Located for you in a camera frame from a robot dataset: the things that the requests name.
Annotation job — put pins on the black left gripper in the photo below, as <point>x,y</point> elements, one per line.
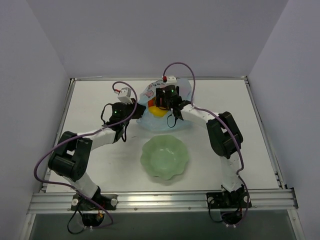
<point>139,110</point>

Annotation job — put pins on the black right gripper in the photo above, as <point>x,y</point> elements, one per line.
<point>162,100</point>

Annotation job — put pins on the light blue plastic bag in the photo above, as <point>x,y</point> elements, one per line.
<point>157,124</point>

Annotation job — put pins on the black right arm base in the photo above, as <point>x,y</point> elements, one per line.
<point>229,208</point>

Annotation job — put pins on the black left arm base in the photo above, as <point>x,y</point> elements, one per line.
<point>94,213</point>

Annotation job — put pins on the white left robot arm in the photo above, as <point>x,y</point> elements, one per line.
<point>70,159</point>

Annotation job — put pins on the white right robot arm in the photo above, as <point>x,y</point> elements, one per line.
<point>223,132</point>

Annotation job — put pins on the yellow fake lemon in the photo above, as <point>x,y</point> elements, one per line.
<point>157,112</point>

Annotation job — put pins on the green scalloped glass bowl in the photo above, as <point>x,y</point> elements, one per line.
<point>164,158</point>

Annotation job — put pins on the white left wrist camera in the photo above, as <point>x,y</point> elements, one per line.
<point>124,95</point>

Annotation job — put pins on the aluminium front rail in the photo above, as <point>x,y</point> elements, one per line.
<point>161,201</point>

